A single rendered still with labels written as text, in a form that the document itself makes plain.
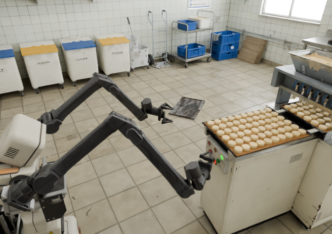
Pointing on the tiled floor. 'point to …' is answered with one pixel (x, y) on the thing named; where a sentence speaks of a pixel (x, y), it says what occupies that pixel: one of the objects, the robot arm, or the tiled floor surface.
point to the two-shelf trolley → (195, 42)
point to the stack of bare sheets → (187, 108)
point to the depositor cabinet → (313, 182)
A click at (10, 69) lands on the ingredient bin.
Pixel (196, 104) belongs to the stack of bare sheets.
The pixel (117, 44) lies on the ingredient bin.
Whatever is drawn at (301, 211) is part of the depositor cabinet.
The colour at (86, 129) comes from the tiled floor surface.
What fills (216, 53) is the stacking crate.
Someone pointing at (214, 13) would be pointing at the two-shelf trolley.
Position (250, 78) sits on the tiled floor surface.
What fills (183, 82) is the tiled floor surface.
